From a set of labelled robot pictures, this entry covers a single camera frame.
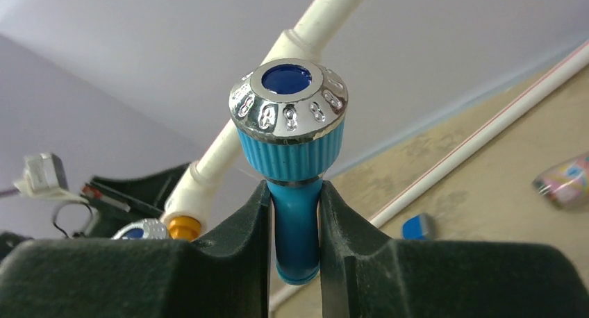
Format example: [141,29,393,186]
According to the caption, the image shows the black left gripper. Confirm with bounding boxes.
[81,163,188,237]

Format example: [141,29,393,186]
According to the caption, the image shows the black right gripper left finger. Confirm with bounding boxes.
[1,182,271,317]

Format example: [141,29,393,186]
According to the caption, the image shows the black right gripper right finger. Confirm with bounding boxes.
[320,182,588,317]

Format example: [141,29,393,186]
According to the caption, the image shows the blue faucet chrome knob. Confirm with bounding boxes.
[229,58,349,285]

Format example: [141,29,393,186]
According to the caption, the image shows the orange faucet chrome knob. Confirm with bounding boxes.
[112,217,206,241]

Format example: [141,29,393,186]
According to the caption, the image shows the blue grey small block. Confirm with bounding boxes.
[401,212,437,240]

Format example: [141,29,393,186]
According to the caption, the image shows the pink patterned spray can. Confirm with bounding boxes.
[532,152,588,210]

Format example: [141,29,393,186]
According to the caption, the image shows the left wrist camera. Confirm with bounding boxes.
[13,153,88,203]

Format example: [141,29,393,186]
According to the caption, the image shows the white PVC pipe frame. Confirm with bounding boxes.
[162,0,589,313]

